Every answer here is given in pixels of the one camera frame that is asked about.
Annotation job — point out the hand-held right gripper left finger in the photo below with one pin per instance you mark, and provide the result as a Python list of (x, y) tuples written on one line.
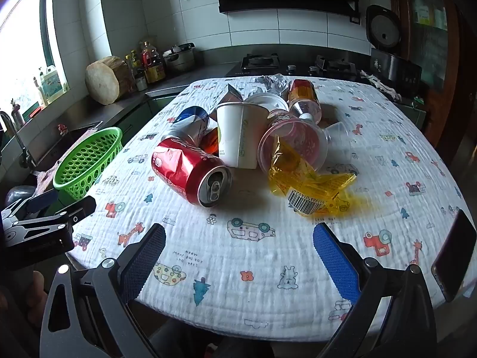
[(143, 261)]

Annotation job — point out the printed white tablecloth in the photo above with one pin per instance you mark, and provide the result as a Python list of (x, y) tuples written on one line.
[(261, 268)]

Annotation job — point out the stainless steel pot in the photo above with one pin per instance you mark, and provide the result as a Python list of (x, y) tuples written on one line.
[(180, 59)]

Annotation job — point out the person's left hand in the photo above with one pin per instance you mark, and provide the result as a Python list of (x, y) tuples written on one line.
[(39, 294)]

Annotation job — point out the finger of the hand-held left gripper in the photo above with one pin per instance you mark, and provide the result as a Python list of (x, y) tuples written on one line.
[(41, 198), (74, 210)]

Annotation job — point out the small white jar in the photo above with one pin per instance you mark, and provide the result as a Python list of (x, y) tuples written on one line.
[(141, 82)]

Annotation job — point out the yellow plastic wrapper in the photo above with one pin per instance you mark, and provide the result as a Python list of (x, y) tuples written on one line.
[(309, 190)]

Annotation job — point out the white rag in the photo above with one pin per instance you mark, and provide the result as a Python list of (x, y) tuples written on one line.
[(380, 85)]

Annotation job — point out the green red box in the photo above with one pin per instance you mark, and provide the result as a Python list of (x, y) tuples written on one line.
[(34, 112)]

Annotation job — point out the pink printed clear plastic cup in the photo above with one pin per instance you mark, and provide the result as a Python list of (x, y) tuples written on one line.
[(298, 138)]

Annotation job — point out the silver foil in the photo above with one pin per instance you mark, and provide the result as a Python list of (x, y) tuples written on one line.
[(274, 82)]

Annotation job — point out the white paper cup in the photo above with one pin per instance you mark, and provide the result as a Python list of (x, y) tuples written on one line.
[(238, 134)]

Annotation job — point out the crushed red soda can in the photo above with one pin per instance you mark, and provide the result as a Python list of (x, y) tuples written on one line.
[(179, 167)]

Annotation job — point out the white detergent jug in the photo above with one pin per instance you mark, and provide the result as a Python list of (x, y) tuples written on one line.
[(52, 84)]

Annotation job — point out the green plastic basket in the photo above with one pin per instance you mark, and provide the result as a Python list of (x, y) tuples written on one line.
[(85, 164)]

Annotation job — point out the black wok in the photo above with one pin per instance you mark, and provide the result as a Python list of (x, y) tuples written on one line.
[(18, 195)]

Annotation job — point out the blue soda can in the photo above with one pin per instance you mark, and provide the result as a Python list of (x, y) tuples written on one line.
[(190, 119)]

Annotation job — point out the metal cup with plant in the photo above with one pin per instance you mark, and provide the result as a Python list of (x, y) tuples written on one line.
[(16, 113)]

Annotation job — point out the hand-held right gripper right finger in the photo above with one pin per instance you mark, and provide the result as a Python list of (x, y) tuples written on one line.
[(335, 264)]

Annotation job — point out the black gas stove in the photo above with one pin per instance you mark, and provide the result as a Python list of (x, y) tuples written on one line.
[(261, 61)]

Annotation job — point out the red white scrubber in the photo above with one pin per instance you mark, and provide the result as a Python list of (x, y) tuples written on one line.
[(62, 129)]

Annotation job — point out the yellow cap seasoning bottle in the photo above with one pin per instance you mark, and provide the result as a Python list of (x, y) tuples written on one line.
[(131, 65)]

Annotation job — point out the orange drink can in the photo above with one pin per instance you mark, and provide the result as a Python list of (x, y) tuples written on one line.
[(210, 141)]

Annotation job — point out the green kitchen cabinet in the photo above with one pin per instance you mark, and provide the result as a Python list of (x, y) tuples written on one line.
[(145, 113)]

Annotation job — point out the red yellow label plastic bottle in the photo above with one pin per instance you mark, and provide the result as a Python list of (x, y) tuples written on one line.
[(303, 93)]

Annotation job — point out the steel kitchen sink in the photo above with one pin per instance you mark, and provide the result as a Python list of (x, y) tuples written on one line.
[(63, 145)]

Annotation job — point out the black rice cooker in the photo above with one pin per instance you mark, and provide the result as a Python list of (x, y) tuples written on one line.
[(395, 67)]

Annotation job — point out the wooden glass cabinet door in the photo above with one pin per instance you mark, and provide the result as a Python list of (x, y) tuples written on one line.
[(428, 26)]

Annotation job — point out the grey paper carton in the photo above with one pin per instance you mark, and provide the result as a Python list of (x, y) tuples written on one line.
[(233, 95)]

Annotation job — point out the window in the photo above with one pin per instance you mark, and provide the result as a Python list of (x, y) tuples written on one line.
[(26, 44)]

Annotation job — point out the black wall socket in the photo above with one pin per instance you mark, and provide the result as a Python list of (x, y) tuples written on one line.
[(354, 19)]

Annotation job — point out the small clear plastic cup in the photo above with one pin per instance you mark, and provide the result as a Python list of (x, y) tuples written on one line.
[(339, 134)]

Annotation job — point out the round wooden chopping block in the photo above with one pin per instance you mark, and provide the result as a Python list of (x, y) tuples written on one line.
[(102, 82)]

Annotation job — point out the black smartphone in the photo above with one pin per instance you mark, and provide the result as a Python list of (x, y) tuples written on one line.
[(452, 257)]

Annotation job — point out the metal kitchen faucet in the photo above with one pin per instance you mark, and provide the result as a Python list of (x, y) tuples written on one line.
[(14, 134)]

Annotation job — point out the brown dish cloth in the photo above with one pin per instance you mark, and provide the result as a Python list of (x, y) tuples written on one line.
[(46, 181)]

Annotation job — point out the white squeeze bottle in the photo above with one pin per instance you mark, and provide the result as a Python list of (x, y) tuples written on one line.
[(40, 93)]

